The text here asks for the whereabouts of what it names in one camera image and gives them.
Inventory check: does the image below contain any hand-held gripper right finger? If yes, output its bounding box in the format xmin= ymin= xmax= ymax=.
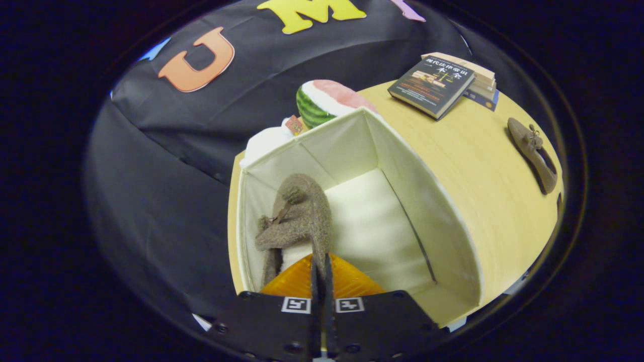
xmin=322 ymin=254 xmax=449 ymax=362

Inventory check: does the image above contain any white plush toy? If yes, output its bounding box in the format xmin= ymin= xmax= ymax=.
xmin=239 ymin=117 xmax=307 ymax=169

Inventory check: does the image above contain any black cover book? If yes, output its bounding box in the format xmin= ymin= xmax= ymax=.
xmin=387 ymin=58 xmax=476 ymax=120

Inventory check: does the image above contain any foldable fabric storage box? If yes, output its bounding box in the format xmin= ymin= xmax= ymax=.
xmin=235 ymin=107 xmax=484 ymax=327

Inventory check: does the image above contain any watermelon slice plush toy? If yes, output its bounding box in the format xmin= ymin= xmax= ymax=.
xmin=296 ymin=79 xmax=378 ymax=129

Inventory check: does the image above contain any blue cover book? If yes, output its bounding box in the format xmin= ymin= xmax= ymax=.
xmin=463 ymin=88 xmax=500 ymax=112

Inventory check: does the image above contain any beige cover book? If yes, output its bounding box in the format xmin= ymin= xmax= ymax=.
xmin=422 ymin=52 xmax=498 ymax=96

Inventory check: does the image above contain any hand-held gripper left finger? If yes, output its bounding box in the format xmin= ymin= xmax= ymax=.
xmin=207 ymin=254 xmax=323 ymax=362

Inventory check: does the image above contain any brown fuzzy moccasin shoe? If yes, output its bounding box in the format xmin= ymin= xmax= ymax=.
xmin=254 ymin=173 xmax=333 ymax=290
xmin=507 ymin=117 xmax=558 ymax=195

